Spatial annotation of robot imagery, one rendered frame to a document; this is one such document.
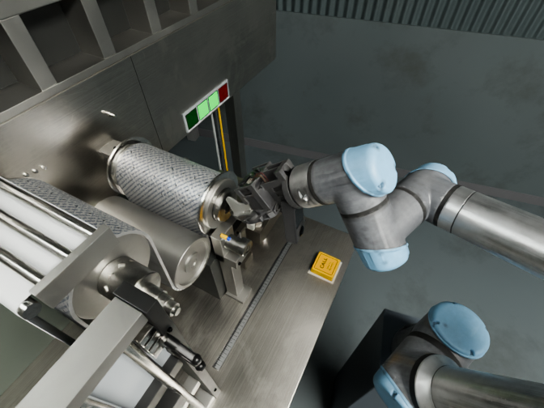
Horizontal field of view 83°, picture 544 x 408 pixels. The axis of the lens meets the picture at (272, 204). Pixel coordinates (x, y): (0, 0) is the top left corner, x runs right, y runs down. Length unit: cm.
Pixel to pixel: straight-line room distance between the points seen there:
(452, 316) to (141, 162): 74
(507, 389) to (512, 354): 164
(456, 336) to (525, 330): 159
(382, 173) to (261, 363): 61
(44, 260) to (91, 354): 14
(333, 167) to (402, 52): 178
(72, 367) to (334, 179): 36
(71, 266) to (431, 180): 52
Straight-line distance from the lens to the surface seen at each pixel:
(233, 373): 88
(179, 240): 66
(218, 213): 64
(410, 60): 221
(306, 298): 94
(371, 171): 42
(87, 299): 52
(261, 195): 54
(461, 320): 78
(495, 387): 59
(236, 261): 72
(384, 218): 47
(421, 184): 55
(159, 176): 69
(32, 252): 48
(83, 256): 42
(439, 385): 65
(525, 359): 225
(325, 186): 45
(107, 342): 37
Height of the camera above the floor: 176
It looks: 50 degrees down
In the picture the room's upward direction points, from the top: straight up
